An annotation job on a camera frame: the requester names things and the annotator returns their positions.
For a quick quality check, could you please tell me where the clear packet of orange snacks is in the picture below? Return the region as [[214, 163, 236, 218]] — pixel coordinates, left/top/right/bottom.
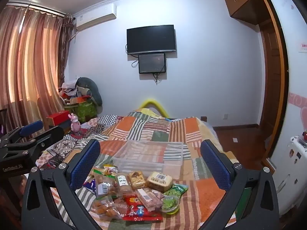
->
[[91, 195, 127, 221]]

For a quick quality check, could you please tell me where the wooden overhead cabinet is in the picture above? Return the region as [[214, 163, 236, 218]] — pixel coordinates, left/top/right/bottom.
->
[[224, 0, 267, 26]]

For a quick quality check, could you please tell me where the pile of household clutter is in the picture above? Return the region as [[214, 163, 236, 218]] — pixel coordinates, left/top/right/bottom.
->
[[58, 81, 93, 106]]

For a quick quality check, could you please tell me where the clear packet with white label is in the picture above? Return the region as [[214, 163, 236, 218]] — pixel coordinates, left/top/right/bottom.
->
[[93, 174, 118, 199]]

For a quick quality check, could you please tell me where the red box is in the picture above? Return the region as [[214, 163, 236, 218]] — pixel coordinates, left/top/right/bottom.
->
[[46, 110, 72, 128]]

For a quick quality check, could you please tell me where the large black wall television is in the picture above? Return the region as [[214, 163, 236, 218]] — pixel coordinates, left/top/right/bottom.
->
[[126, 25, 177, 55]]

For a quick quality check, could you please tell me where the blue snack packet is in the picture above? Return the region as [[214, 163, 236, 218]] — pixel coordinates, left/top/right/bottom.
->
[[83, 178, 97, 194]]

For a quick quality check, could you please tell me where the large clear plastic bag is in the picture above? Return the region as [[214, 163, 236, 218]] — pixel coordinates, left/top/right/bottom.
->
[[111, 140, 184, 180]]

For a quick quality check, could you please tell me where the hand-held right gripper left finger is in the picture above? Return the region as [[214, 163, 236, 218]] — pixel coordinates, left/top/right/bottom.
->
[[21, 139, 111, 230]]

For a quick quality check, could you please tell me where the green patterned box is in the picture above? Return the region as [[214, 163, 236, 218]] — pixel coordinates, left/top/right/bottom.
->
[[64, 102, 97, 124]]

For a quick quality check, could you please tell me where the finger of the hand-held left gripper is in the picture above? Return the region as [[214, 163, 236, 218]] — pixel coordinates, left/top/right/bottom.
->
[[28, 126, 65, 154], [0, 120, 44, 147]]

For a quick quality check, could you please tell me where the white air conditioner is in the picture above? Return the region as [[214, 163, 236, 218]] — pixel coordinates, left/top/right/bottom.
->
[[74, 3, 117, 32]]

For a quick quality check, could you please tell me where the pink plush toy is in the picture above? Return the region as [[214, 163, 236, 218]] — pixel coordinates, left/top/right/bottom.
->
[[69, 113, 82, 133]]

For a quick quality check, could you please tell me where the orange striped patchwork blanket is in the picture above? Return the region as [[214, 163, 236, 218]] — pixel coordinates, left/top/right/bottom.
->
[[36, 108, 238, 230]]

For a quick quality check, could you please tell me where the pink wafer packet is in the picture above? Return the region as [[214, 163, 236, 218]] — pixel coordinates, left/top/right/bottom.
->
[[135, 188, 163, 210]]

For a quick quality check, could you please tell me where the white cabinet with stickers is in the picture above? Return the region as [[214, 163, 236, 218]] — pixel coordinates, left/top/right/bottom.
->
[[273, 131, 307, 217]]

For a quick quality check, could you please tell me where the checked patchwork quilt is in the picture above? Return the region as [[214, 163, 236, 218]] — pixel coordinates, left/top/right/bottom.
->
[[36, 114, 125, 170]]

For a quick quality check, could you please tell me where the green pea packet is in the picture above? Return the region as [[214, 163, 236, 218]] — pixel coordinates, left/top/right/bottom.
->
[[164, 183, 189, 198]]

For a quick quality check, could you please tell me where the cream bread packet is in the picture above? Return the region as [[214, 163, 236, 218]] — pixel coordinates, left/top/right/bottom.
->
[[146, 171, 173, 193]]

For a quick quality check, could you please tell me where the grey plush cushion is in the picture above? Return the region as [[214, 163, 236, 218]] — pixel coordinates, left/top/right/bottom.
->
[[75, 77, 103, 106]]

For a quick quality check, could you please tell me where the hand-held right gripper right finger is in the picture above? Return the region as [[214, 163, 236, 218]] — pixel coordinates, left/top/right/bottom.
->
[[199, 139, 280, 230]]

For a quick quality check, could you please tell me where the green and yellow snack packet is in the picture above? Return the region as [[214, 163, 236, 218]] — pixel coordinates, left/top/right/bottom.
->
[[91, 164, 119, 176]]

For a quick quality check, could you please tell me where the orange striped curtain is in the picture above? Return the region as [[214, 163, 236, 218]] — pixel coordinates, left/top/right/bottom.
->
[[0, 3, 65, 131]]

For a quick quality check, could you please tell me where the green jelly cup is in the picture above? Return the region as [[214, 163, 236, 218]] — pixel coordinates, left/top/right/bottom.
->
[[161, 195, 180, 214]]

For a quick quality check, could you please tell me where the brown cake packet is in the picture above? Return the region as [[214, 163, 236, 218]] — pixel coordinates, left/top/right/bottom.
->
[[116, 172, 132, 195]]

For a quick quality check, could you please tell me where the brown wooden door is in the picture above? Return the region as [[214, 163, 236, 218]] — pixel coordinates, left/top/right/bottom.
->
[[258, 0, 289, 160]]

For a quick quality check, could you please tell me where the red snack bag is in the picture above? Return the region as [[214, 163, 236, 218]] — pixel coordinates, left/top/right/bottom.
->
[[122, 195, 163, 221]]

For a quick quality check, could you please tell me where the clear biscuit packet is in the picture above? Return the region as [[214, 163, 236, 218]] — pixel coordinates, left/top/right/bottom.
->
[[128, 171, 147, 189]]

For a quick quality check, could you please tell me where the dark brown patterned curtain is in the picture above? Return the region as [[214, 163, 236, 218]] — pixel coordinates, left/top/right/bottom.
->
[[58, 14, 74, 87]]

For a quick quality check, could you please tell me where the small black wall monitor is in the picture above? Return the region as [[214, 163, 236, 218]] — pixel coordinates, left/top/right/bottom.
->
[[138, 53, 167, 74]]

